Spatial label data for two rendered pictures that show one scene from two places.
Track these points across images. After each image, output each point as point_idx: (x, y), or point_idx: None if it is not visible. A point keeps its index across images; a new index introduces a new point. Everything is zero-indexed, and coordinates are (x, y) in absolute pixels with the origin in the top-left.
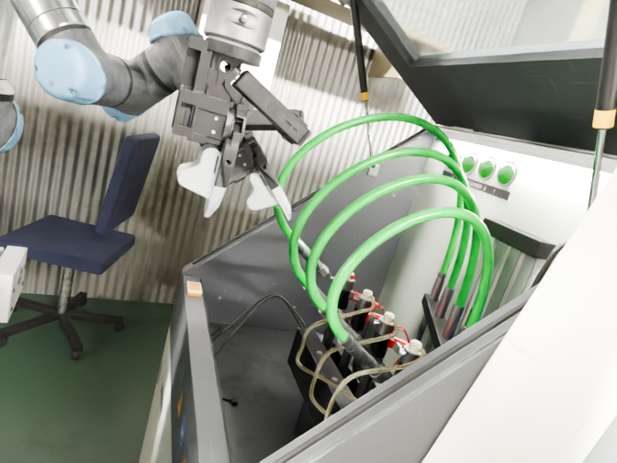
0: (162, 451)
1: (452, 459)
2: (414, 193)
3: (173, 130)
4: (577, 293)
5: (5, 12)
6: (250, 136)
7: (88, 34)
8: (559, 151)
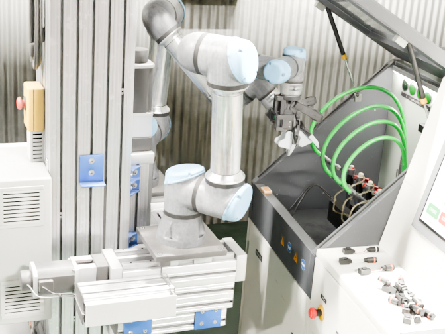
0: (273, 272)
1: (392, 223)
2: (389, 105)
3: (277, 129)
4: (418, 161)
5: (168, 76)
6: None
7: None
8: None
